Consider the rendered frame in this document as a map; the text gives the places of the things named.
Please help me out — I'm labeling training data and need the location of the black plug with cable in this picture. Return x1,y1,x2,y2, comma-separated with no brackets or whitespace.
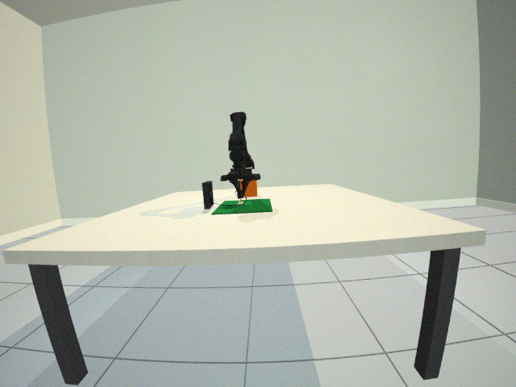
221,189,243,206

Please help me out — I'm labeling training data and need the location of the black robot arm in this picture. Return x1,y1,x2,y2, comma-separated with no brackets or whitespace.
227,111,255,181

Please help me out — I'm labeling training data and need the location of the dark grey cooling fan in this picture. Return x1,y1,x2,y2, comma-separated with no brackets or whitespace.
202,181,214,210

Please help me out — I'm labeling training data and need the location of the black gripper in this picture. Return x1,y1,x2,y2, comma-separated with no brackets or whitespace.
220,162,260,195

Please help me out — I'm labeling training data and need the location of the green circuit board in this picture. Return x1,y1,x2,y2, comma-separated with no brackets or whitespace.
211,198,273,215

